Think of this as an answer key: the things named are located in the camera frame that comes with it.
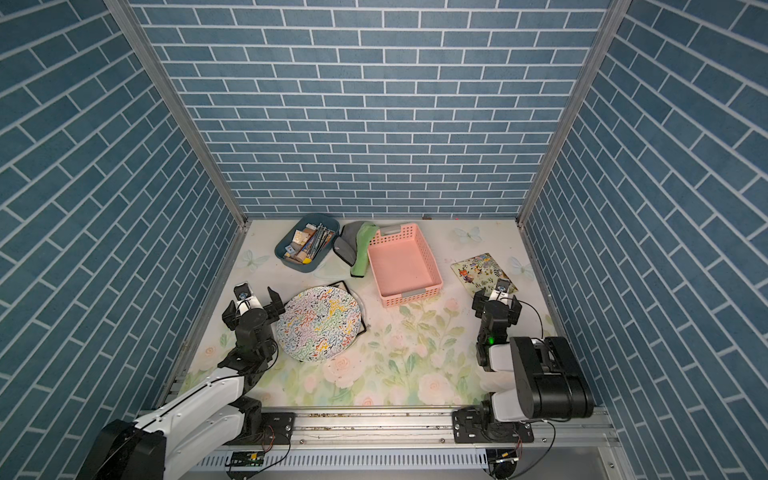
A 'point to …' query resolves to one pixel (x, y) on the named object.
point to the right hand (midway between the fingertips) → (503, 294)
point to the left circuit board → (246, 459)
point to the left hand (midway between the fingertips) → (261, 293)
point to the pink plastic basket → (401, 264)
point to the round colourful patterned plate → (318, 323)
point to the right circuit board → (501, 461)
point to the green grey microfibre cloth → (352, 246)
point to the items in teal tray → (308, 243)
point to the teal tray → (299, 221)
